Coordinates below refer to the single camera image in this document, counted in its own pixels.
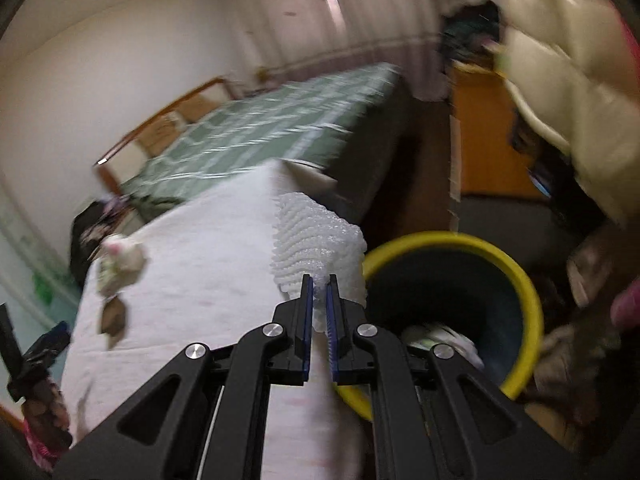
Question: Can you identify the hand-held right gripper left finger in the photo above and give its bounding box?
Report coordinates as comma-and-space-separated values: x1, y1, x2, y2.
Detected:
52, 274, 316, 480

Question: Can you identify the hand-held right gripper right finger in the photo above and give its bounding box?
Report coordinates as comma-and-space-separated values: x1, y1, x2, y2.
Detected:
325, 274, 576, 480

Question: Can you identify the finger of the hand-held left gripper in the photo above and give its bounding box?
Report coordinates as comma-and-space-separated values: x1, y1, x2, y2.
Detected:
27, 321, 71, 367

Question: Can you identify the white foam net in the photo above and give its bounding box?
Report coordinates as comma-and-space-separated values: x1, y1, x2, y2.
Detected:
270, 191, 369, 333

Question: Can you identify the green and white plastic bottle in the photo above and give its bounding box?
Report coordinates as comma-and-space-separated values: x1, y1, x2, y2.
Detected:
400, 324, 486, 372

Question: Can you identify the black trash bin yellow rim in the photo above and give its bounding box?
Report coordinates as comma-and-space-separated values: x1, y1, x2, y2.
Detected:
334, 231, 545, 423

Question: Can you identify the person's left hand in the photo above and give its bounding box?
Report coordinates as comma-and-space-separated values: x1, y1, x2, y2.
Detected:
20, 376, 74, 453

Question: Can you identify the brown plastic tray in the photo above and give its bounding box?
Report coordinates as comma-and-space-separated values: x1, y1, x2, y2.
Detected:
97, 296, 128, 350

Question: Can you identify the teal wardrobe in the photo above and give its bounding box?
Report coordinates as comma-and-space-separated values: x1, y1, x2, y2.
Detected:
0, 170, 82, 343

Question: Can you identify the cream paper cup red print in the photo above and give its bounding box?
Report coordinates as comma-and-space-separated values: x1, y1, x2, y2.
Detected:
96, 232, 149, 302

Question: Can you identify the pile of clothes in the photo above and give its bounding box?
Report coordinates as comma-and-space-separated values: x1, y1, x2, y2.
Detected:
70, 197, 142, 287

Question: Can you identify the green checked quilt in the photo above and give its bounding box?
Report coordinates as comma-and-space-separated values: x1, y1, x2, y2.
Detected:
120, 62, 402, 207

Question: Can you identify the wooden bed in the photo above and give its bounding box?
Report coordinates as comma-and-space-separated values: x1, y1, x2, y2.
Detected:
92, 62, 417, 241

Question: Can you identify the brown pillow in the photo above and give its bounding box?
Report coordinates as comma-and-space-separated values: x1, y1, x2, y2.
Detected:
149, 112, 185, 155

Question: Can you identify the orange wooden cabinet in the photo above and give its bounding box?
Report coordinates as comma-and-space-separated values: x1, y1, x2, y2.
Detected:
447, 60, 547, 199

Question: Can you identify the dark bag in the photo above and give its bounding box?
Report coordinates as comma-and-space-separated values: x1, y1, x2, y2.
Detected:
510, 112, 615, 242

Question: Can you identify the pink beige curtain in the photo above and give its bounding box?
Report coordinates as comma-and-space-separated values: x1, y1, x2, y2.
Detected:
220, 0, 506, 102

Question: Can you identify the dark clothes pile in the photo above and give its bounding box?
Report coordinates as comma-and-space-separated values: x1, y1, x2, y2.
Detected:
437, 2, 503, 69

